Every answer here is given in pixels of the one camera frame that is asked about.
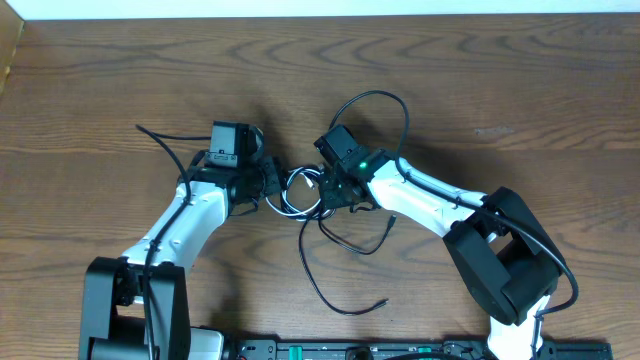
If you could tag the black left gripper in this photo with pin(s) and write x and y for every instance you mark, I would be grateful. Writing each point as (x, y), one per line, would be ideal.
(275, 174)

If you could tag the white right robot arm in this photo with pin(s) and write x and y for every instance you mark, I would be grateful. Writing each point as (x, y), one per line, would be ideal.
(504, 257)

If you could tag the white back wall board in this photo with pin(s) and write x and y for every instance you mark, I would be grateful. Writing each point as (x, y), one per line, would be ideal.
(151, 9)

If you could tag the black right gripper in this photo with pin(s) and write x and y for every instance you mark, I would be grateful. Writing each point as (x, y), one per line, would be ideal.
(329, 198)

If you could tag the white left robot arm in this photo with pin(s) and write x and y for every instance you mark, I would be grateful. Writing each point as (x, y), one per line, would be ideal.
(136, 306)

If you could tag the brown cardboard sheet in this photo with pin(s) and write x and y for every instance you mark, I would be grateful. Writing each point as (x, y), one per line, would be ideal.
(11, 28)

